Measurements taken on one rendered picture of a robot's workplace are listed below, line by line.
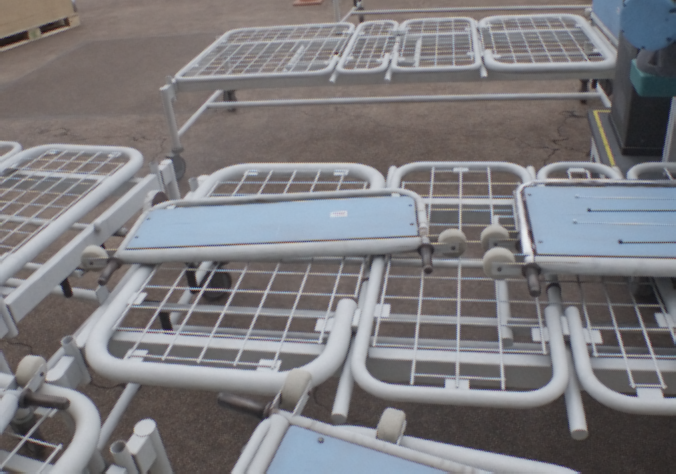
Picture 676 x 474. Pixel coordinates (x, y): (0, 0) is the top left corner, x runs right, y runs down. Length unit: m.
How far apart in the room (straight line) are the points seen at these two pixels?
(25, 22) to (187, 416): 5.84
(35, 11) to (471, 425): 6.38
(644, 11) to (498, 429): 1.08
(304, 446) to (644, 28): 1.24
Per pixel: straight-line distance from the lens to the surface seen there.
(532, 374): 1.24
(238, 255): 1.43
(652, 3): 1.65
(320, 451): 0.91
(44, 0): 7.34
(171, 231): 1.57
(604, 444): 1.72
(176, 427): 1.81
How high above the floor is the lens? 1.29
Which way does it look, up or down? 29 degrees down
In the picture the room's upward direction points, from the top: 6 degrees counter-clockwise
